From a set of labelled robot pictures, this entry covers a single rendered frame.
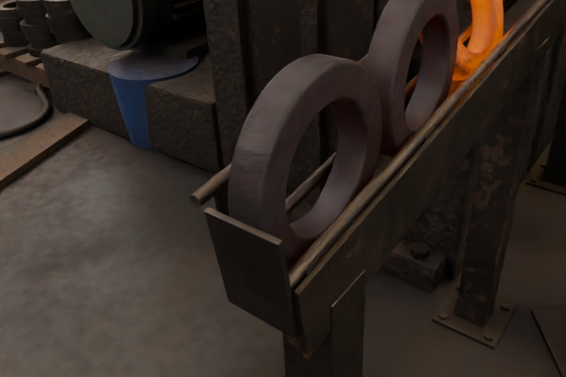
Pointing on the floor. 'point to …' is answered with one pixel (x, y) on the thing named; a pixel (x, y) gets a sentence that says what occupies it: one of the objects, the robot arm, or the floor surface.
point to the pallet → (36, 31)
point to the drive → (149, 41)
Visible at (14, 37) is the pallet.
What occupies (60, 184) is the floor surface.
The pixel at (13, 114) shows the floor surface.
